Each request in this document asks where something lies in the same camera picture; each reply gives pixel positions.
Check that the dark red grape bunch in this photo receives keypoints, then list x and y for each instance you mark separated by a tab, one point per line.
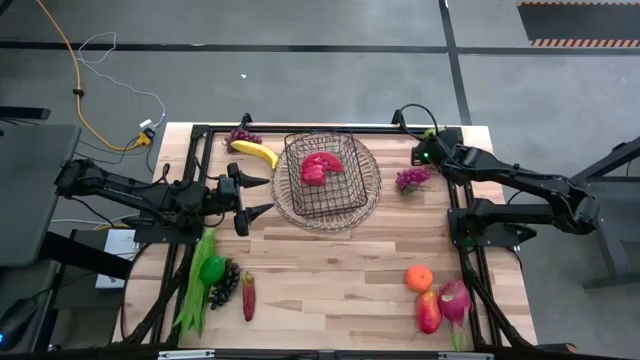
242	136

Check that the pink grape bunch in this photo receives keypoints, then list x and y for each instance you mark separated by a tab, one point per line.
412	177

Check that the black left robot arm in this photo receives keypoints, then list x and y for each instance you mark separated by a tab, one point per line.
125	192

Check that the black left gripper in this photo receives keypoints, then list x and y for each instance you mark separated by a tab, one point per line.
227	192

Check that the silver metal bracket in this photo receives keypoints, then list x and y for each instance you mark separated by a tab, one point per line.
465	356
185	354

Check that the round woven placemat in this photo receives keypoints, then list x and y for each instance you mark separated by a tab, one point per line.
280	200

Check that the red yellow mango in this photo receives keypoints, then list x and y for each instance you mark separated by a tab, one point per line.
429	312

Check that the round green fruit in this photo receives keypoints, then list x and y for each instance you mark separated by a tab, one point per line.
212	270

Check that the black mat with striped edge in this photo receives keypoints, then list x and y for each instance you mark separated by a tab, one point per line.
575	22

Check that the black aluminium table frame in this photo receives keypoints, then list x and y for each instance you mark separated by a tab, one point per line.
370	129

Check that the green corn husk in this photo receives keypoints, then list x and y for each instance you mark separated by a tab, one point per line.
195	300

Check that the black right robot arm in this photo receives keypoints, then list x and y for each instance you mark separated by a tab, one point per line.
525	180

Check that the white box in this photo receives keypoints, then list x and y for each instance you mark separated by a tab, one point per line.
117	250

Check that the black flat bar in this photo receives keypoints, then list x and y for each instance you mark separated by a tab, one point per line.
25	112

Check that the black frame bracket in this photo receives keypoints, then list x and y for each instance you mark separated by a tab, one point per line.
398	119
245	121

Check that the pink dragon fruit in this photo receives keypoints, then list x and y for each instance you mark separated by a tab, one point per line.
454	302

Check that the white plug adapter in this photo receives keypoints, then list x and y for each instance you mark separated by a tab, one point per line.
147	123

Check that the black desk crossbar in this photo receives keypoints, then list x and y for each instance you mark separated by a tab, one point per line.
85	255

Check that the yellow banana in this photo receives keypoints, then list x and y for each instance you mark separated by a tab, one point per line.
255	149

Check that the black grape bunch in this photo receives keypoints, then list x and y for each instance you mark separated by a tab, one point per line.
225	290

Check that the black computer mouse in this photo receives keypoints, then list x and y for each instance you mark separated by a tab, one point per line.
17	320

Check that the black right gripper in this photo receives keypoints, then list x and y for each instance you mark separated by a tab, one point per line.
435	152

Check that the black desk leg frame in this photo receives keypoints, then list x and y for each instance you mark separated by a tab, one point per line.
615	225

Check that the long red pepper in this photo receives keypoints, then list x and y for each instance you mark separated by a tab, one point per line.
248	300

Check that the grey desk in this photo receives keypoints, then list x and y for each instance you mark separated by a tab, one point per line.
30	200

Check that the orange fruit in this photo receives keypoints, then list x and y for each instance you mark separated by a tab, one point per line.
419	278

